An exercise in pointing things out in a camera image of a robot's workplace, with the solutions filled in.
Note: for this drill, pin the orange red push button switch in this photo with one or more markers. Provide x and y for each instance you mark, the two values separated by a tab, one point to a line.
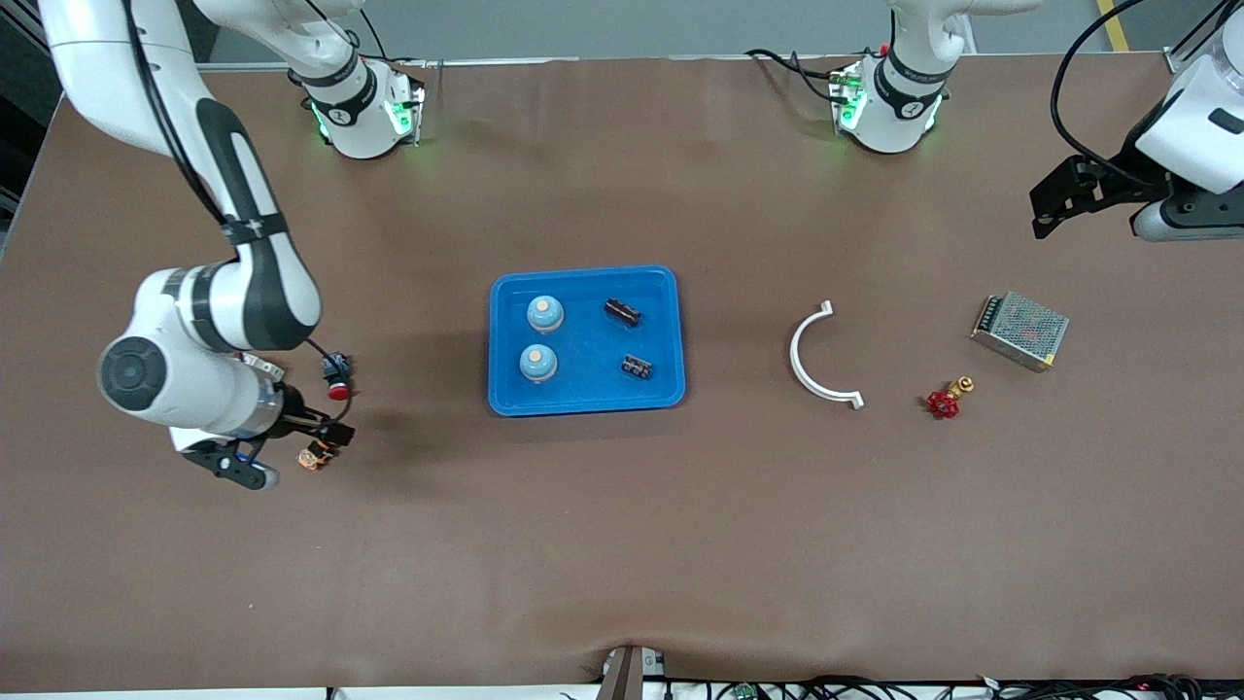
316	457

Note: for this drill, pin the blue plastic tray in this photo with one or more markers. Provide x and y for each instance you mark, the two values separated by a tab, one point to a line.
583	389

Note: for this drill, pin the red black emergency stop button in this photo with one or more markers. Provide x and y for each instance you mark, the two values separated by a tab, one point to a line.
337	375

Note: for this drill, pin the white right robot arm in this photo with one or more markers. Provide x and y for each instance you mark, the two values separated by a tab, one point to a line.
262	292

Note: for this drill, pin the blue bell with cream button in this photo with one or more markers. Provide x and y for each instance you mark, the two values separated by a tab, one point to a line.
545	313
537	362

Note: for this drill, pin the grey metal post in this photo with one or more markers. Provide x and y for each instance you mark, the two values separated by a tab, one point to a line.
627	676

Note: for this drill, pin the aluminium frame profile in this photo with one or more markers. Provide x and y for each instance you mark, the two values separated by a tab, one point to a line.
1178	60

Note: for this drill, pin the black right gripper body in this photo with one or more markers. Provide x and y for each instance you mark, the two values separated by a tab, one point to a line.
296	414

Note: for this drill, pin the white red circuit breaker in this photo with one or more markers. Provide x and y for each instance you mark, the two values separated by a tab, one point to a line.
264	366

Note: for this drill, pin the metal mesh power supply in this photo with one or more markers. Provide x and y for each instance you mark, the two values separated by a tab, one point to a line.
1020	331

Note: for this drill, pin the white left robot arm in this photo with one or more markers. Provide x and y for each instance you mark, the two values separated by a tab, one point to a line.
894	107

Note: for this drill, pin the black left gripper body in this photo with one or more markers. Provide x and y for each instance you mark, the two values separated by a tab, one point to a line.
1109	187

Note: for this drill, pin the white curved plastic bracket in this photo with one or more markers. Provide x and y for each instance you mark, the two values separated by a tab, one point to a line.
793	352

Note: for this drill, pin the small black electrolytic capacitor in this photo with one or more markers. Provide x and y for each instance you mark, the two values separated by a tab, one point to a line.
637	367

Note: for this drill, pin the dark brown electrolytic capacitor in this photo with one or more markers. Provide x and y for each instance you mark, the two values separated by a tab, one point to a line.
623	311

